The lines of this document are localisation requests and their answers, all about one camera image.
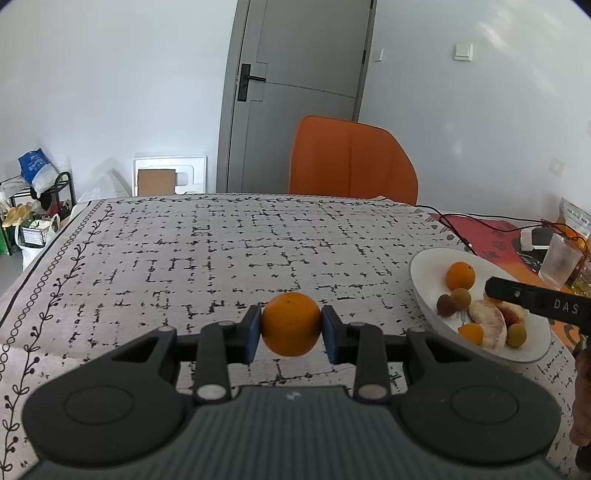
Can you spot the yellow liquid bottle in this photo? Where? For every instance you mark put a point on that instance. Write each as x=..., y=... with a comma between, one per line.
x=584, y=279

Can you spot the black metal rack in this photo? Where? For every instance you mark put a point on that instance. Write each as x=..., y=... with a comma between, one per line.
x=64, y=189

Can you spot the large orange mandarin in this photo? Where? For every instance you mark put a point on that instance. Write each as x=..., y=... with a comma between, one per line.
x=291, y=325

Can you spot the small peeled pomelo piece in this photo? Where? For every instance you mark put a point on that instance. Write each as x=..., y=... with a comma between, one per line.
x=515, y=314

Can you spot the brown cardboard piece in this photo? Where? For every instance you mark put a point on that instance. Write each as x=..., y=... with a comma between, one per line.
x=156, y=182

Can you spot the small orange kumquat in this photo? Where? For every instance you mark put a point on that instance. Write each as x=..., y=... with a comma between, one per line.
x=471, y=333

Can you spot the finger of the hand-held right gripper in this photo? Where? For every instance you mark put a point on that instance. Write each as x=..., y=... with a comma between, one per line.
x=510, y=291

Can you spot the large peeled pomelo piece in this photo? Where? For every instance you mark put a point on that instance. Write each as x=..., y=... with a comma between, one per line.
x=487, y=321

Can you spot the small white wall switch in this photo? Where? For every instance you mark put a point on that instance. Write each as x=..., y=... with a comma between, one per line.
x=379, y=54

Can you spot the dark brown round fruit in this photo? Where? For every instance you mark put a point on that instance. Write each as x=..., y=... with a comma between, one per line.
x=446, y=305

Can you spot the white and black charger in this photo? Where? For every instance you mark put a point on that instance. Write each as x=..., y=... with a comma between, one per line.
x=535, y=240

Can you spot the white foam packaging tray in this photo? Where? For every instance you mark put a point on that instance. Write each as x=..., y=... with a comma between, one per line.
x=194, y=170

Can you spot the white round plate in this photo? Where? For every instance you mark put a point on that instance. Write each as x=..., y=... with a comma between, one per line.
x=429, y=286

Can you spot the orange chair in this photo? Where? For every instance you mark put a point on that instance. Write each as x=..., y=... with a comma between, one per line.
x=351, y=161

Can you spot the tan longan fruit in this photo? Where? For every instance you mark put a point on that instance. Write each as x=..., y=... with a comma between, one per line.
x=461, y=297

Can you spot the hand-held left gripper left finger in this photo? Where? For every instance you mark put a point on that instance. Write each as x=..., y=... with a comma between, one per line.
x=251, y=334

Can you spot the person's right hand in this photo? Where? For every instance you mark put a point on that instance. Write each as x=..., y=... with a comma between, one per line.
x=582, y=397

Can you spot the white light switch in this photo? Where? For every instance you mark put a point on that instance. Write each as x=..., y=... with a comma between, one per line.
x=462, y=51

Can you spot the medium orange mandarin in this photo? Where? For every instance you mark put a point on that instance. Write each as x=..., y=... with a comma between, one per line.
x=461, y=275

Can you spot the yellow-green round fruit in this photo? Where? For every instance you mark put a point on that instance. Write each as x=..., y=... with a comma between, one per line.
x=517, y=335

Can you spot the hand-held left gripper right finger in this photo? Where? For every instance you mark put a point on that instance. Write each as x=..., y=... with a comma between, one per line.
x=330, y=334

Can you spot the blue and white plastic bag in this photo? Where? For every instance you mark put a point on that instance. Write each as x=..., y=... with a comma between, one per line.
x=37, y=168

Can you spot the grey patterned tablecloth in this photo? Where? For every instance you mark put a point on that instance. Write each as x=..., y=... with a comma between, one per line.
x=207, y=249

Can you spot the white wall socket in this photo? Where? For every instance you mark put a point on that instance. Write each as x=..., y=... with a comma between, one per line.
x=556, y=166

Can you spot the clear plastic cup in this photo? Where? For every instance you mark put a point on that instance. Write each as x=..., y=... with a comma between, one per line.
x=558, y=261

